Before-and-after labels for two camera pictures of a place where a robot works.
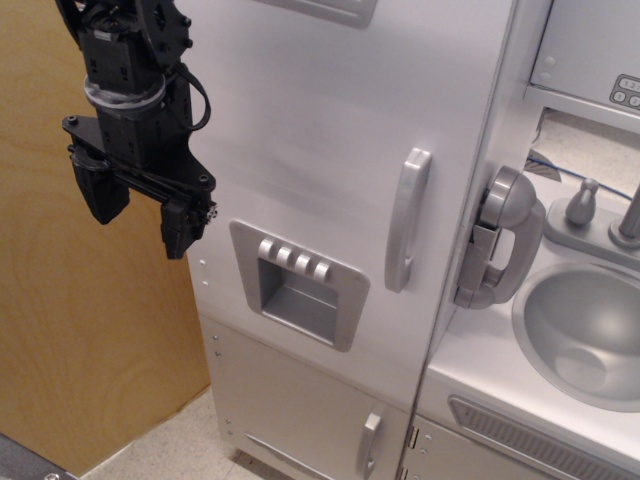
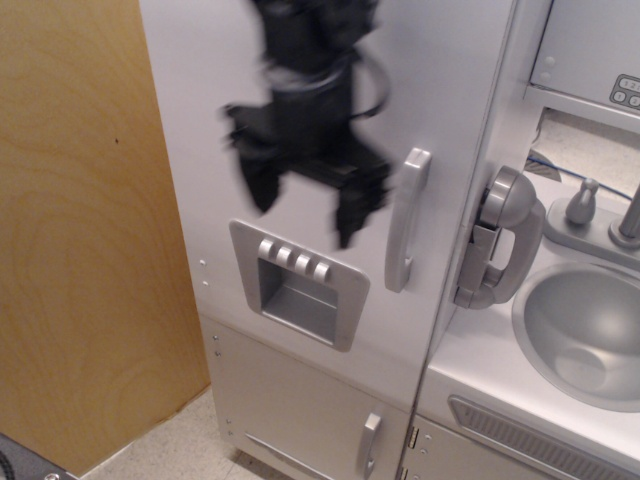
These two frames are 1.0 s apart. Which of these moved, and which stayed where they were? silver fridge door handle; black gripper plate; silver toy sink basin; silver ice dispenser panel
Moved: black gripper plate
Stayed: silver toy sink basin; silver fridge door handle; silver ice dispenser panel
